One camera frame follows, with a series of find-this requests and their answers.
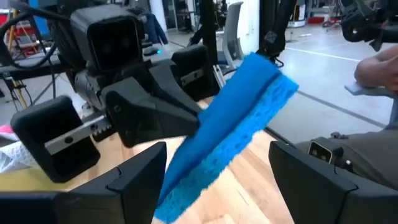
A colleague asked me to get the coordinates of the black computer mouse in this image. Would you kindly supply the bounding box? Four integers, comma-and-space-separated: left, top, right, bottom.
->
143, 45, 163, 57

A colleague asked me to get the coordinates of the small table-level camera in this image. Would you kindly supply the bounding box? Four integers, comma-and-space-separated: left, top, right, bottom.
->
307, 140, 345, 165

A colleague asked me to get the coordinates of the storage rack with red bins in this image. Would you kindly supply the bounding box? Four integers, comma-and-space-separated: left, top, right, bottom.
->
6, 9, 43, 58

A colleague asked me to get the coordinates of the blue two-tone sponge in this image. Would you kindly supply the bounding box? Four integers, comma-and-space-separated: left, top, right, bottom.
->
154, 52, 300, 224

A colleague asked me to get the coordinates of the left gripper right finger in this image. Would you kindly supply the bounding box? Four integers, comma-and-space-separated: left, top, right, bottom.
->
269, 140, 398, 224

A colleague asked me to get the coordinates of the white round pillar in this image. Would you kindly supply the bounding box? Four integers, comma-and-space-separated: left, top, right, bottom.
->
242, 0, 261, 55

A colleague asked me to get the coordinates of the person's hand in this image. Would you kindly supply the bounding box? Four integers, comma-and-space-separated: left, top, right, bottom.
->
354, 45, 398, 93

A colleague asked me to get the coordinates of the grey chair armrest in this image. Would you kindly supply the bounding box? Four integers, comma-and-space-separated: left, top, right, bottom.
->
344, 81, 398, 128

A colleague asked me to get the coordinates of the dark blue hanging jacket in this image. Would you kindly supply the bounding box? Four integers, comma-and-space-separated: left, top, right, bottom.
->
143, 12, 169, 45

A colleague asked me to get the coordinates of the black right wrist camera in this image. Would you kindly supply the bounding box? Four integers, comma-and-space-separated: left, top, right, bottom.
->
70, 4, 146, 72

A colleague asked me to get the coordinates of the grey office chair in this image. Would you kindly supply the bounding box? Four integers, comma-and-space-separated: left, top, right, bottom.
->
217, 1, 246, 71

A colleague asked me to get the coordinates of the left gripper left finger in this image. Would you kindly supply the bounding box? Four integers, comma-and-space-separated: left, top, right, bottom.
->
57, 141, 169, 224

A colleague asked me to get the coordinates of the pink microfibre cloth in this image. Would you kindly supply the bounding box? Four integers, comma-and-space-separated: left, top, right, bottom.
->
0, 124, 16, 142

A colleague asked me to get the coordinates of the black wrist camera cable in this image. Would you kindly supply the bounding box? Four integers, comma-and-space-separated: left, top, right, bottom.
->
0, 0, 72, 72

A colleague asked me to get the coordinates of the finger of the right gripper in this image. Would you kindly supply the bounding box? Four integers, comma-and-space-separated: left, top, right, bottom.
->
101, 77, 200, 149
149, 59, 203, 114

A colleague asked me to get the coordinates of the black office desk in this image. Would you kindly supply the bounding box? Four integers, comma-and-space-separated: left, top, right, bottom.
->
0, 51, 68, 81

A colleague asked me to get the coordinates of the black rig frame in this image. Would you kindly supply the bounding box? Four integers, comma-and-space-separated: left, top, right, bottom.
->
257, 0, 298, 68

